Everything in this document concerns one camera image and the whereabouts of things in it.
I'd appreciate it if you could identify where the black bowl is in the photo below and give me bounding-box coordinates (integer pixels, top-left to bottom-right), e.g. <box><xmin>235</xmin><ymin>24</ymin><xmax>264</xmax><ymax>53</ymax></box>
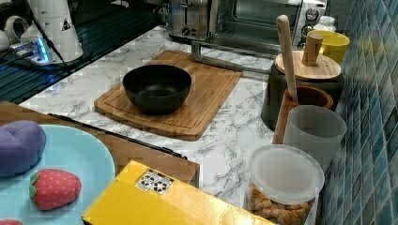
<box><xmin>122</xmin><ymin>65</ymin><xmax>192</xmax><ymax>114</ymax></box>

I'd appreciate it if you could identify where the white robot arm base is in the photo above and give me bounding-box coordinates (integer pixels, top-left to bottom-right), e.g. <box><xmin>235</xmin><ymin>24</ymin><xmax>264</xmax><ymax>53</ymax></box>
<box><xmin>5</xmin><ymin>0</ymin><xmax>84</xmax><ymax>66</ymax></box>

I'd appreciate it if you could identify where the yellow cardboard box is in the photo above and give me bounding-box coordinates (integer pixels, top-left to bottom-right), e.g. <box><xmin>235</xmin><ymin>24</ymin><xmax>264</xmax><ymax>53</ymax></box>
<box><xmin>82</xmin><ymin>160</ymin><xmax>275</xmax><ymax>225</ymax></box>

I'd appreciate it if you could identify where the silver toaster oven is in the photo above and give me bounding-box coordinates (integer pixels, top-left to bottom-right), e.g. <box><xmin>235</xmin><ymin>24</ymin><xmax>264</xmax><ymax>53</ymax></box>
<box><xmin>167</xmin><ymin>0</ymin><xmax>328</xmax><ymax>70</ymax></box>

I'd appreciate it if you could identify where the cookie jar with plastic lid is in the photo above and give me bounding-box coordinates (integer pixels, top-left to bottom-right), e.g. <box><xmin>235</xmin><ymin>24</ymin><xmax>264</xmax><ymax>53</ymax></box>
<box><xmin>244</xmin><ymin>144</ymin><xmax>325</xmax><ymax>225</ymax></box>

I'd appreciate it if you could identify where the wooden utensil holder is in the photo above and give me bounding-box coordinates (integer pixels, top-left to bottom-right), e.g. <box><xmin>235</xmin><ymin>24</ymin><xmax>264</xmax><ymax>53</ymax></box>
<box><xmin>272</xmin><ymin>85</ymin><xmax>333</xmax><ymax>144</ymax></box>

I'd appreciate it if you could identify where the frosted plastic cup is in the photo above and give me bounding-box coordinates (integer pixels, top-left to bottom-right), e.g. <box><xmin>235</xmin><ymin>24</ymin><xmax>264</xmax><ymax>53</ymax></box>
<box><xmin>283</xmin><ymin>105</ymin><xmax>346</xmax><ymax>171</ymax></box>

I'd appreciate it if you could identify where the black canister with wooden lid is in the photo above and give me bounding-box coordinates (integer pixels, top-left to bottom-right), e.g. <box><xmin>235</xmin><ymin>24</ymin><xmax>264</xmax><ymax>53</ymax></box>
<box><xmin>261</xmin><ymin>47</ymin><xmax>344</xmax><ymax>130</ymax></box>

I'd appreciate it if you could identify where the black dish rack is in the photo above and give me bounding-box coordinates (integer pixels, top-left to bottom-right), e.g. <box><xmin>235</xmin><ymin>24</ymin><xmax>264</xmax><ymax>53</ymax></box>
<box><xmin>0</xmin><ymin>8</ymin><xmax>157</xmax><ymax>104</ymax></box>

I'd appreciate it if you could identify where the light blue plate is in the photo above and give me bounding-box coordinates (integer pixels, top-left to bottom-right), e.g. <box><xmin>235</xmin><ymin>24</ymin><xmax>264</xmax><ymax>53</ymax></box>
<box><xmin>0</xmin><ymin>125</ymin><xmax>115</xmax><ymax>225</ymax></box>

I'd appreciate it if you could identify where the yellow mug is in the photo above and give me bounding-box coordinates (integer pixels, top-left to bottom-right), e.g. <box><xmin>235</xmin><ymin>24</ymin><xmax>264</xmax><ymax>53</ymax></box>
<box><xmin>309</xmin><ymin>30</ymin><xmax>350</xmax><ymax>64</ymax></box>

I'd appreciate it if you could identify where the white bottle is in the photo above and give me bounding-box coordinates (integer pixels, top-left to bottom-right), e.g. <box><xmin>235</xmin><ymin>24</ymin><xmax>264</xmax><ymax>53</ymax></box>
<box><xmin>314</xmin><ymin>16</ymin><xmax>336</xmax><ymax>32</ymax></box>

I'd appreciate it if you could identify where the red plush strawberry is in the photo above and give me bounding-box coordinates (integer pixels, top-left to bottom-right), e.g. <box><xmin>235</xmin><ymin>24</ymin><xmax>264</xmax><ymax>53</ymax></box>
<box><xmin>29</xmin><ymin>169</ymin><xmax>82</xmax><ymax>211</ymax></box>

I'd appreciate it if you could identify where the purple plush toy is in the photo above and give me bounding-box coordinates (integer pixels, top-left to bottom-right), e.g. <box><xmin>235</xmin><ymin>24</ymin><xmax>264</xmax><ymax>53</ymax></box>
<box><xmin>0</xmin><ymin>120</ymin><xmax>47</xmax><ymax>177</ymax></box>

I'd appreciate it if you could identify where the wooden spoon handle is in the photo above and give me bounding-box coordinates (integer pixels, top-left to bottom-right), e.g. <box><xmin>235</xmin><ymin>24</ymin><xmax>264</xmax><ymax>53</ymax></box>
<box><xmin>277</xmin><ymin>15</ymin><xmax>298</xmax><ymax>103</ymax></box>

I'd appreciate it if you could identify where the black cable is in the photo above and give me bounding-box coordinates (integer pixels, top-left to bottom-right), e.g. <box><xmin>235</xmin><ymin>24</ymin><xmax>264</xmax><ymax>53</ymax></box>
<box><xmin>24</xmin><ymin>0</ymin><xmax>73</xmax><ymax>76</ymax></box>

